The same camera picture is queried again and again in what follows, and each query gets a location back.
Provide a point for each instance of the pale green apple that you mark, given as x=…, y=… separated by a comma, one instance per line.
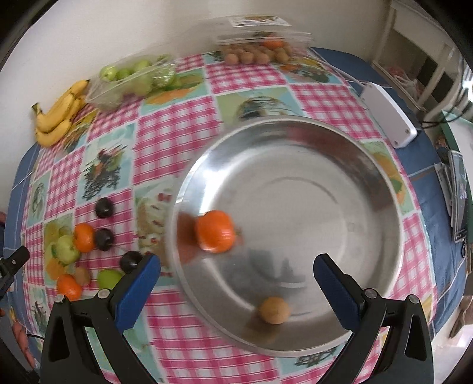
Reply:
x=66, y=249

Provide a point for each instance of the round steel bowl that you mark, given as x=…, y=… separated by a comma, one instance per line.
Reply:
x=295, y=206

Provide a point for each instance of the orange tangerine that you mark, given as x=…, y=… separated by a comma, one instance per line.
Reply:
x=215, y=231
x=83, y=238
x=69, y=287
x=273, y=44

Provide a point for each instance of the pink checkered tablecloth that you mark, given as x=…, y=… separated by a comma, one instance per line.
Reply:
x=166, y=122

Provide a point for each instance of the yellow banana bunch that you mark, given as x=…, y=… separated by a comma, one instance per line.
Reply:
x=55, y=123

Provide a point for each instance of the black tablet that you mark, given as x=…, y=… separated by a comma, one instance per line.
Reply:
x=460, y=192

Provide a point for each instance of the white plastic box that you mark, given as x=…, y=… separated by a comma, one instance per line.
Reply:
x=388, y=112

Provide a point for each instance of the clear plastic container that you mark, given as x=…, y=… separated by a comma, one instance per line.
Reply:
x=258, y=31

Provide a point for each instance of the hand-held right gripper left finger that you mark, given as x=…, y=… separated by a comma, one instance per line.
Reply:
x=136, y=291

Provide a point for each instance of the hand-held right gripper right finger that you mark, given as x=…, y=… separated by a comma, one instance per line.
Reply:
x=337, y=291

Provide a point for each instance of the white shelf unit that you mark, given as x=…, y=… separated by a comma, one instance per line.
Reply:
x=414, y=40

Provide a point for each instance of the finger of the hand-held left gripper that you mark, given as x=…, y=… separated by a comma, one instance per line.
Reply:
x=11, y=264

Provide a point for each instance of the green mango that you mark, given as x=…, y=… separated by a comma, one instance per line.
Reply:
x=109, y=278

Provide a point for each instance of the clear bag of green apples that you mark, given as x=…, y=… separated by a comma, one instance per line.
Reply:
x=133, y=77

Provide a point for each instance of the pile of brown kiwis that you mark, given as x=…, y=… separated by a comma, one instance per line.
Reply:
x=251, y=55

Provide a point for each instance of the brown kiwi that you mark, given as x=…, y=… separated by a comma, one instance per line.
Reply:
x=273, y=310
x=82, y=275

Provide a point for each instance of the dark plum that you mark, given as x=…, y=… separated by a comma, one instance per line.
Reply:
x=129, y=261
x=104, y=208
x=103, y=239

